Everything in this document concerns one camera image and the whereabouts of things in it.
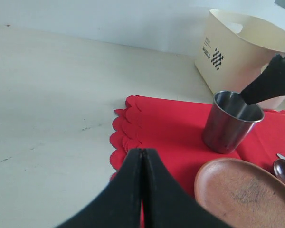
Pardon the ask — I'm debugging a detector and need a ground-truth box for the silver table knife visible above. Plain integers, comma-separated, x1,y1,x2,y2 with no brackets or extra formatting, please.
276,153,285,160

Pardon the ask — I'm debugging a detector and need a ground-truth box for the stainless steel cup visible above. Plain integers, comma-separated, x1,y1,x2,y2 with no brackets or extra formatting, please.
202,91,265,154

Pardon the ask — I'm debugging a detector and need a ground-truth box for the red scalloped cloth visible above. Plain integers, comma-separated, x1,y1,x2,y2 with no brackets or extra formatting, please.
109,94,285,228

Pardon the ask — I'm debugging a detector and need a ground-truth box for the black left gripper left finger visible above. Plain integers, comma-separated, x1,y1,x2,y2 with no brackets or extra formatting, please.
58,149,143,228

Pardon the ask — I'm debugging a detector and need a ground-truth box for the brown wooden plate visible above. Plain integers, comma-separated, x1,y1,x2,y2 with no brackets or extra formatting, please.
194,158,285,228

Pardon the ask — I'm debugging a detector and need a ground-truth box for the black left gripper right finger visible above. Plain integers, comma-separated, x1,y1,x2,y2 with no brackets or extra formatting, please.
141,149,230,228

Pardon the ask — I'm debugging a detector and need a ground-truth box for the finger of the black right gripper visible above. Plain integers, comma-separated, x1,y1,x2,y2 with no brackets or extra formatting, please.
240,54,285,105

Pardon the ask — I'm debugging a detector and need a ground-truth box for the cream plastic bin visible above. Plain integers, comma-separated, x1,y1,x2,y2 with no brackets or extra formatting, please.
194,9,285,110

